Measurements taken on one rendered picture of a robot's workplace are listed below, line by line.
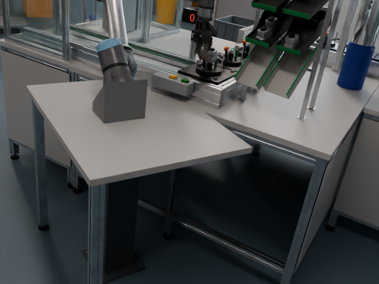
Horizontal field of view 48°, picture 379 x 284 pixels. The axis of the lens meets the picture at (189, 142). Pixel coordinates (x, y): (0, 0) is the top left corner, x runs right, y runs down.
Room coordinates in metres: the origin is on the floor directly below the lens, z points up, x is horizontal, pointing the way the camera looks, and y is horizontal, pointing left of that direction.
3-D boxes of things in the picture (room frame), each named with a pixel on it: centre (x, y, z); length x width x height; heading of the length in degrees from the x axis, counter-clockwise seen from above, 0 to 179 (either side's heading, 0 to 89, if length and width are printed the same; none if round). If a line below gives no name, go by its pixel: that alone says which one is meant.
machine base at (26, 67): (3.07, 0.68, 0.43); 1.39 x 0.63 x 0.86; 153
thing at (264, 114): (2.57, -0.26, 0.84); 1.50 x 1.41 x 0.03; 63
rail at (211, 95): (2.16, 0.26, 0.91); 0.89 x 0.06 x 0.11; 63
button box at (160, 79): (2.02, 0.12, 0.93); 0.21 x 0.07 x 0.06; 63
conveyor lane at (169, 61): (2.33, 0.20, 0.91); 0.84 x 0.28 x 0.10; 63
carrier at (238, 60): (2.40, -0.17, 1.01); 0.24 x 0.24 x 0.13; 63
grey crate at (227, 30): (4.28, -0.45, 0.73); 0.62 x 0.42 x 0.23; 63
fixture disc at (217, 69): (2.17, -0.05, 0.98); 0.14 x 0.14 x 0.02
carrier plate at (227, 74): (2.17, -0.05, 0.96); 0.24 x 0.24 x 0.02; 63
